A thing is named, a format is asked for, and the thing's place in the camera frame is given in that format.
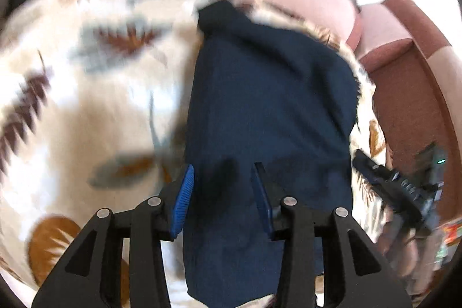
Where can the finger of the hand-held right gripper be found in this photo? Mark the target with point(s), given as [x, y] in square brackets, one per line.
[371, 171]

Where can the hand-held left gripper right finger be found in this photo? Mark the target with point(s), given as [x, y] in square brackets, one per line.
[262, 205]

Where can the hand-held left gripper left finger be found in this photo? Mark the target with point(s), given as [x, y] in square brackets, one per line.
[183, 201]

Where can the navy blue jacket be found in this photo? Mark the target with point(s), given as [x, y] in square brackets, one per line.
[267, 95]

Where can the person's right hand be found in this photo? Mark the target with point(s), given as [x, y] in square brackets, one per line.
[399, 246]

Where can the colourful printed box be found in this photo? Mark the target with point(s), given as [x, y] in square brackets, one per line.
[449, 241]

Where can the white leaf-print blanket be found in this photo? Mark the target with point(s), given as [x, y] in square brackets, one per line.
[72, 95]

